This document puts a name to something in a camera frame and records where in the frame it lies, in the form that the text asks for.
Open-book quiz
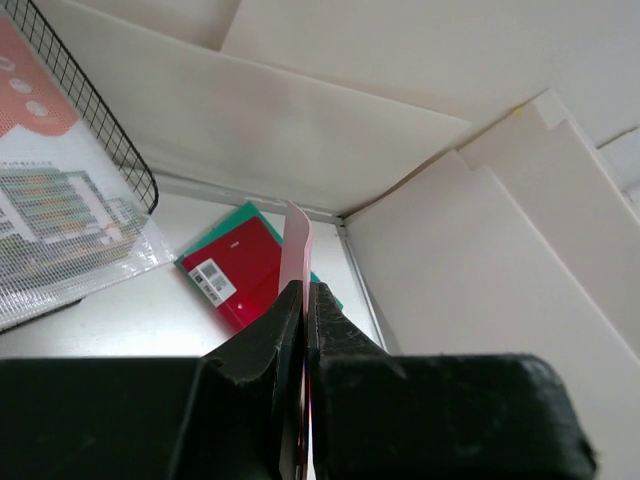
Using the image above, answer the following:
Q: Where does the green plastic folder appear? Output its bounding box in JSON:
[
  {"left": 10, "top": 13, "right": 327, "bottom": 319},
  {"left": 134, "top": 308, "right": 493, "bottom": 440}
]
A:
[{"left": 173, "top": 200, "right": 346, "bottom": 314}]

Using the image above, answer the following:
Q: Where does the pink paper folder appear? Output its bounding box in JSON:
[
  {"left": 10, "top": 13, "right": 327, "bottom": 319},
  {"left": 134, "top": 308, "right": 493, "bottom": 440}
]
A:
[{"left": 279, "top": 202, "right": 312, "bottom": 479}]

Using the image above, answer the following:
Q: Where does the red plastic folder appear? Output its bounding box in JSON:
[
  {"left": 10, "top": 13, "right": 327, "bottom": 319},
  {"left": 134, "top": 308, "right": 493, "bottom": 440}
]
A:
[{"left": 179, "top": 215, "right": 284, "bottom": 334}]

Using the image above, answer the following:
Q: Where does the black wire mesh organizer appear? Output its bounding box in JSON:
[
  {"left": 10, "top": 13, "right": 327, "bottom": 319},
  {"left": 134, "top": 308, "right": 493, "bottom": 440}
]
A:
[{"left": 0, "top": 0, "right": 161, "bottom": 334}]

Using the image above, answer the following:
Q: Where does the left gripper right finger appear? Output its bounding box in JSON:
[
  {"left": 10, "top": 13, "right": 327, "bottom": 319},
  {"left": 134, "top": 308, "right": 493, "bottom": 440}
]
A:
[{"left": 307, "top": 283, "right": 598, "bottom": 479}]

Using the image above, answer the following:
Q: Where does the clear sleeve orange 2025 brochure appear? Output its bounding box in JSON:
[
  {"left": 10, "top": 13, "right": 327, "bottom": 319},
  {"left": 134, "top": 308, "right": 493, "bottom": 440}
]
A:
[{"left": 0, "top": 14, "right": 181, "bottom": 334}]

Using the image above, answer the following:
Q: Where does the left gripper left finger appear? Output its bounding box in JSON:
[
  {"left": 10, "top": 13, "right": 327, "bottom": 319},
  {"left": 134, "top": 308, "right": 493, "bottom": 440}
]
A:
[{"left": 1, "top": 281, "right": 305, "bottom": 479}]

